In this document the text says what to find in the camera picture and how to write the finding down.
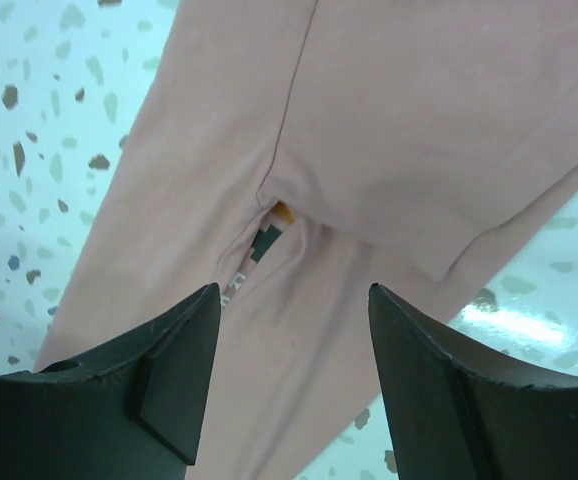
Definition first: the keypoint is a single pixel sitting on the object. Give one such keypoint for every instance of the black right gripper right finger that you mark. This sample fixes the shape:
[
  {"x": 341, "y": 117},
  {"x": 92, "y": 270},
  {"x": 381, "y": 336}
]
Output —
[{"x": 458, "y": 409}]

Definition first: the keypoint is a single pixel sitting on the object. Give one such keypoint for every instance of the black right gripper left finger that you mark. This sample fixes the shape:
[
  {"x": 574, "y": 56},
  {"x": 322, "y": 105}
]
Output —
[{"x": 130, "y": 408}]

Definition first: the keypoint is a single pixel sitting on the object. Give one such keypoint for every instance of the pink printed t-shirt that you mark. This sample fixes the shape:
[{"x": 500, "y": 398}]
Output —
[{"x": 297, "y": 152}]

